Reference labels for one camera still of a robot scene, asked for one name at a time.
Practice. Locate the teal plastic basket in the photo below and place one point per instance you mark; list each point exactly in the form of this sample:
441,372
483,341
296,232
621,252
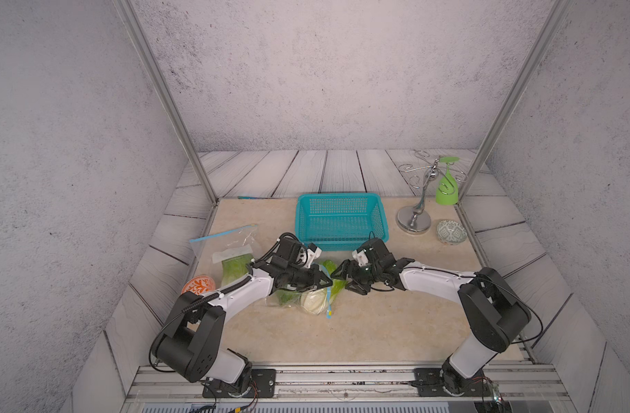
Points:
340,221

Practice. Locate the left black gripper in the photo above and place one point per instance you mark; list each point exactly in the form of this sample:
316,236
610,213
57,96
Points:
314,271

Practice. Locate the green plastic goblet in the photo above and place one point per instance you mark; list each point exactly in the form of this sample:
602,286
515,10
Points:
447,193

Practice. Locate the orange patterned bowl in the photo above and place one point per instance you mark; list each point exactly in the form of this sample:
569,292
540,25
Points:
200,285

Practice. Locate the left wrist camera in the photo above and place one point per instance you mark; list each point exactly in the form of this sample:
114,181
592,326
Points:
312,253

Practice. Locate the clear zipper bag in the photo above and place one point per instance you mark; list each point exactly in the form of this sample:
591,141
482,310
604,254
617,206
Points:
287,299
211,250

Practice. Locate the right aluminium frame post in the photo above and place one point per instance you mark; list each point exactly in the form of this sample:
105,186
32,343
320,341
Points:
552,24

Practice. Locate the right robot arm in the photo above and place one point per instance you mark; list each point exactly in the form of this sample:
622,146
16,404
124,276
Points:
495,314

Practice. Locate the aluminium frame post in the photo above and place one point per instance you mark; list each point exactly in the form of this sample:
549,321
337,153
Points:
150,64
552,24

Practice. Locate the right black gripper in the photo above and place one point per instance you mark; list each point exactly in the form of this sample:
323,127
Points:
345,267

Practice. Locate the chinese cabbage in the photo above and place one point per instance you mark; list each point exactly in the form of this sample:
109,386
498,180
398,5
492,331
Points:
321,301
305,289
235,267

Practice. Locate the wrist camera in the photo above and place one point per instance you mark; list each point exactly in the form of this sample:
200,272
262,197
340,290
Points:
312,253
360,257

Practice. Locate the aluminium front rail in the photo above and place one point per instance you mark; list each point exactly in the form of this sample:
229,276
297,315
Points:
511,381

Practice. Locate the left aluminium frame post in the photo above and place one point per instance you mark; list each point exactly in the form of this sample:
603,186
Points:
150,64

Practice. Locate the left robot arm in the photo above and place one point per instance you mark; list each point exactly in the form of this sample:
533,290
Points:
189,343

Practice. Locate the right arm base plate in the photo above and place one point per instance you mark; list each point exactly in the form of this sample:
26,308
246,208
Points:
437,382

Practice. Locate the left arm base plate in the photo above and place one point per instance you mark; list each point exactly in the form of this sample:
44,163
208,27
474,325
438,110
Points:
261,385

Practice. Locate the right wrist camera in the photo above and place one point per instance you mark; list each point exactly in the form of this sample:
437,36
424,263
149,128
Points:
360,257

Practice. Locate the silver metal cup rack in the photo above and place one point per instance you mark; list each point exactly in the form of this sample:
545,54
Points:
414,219

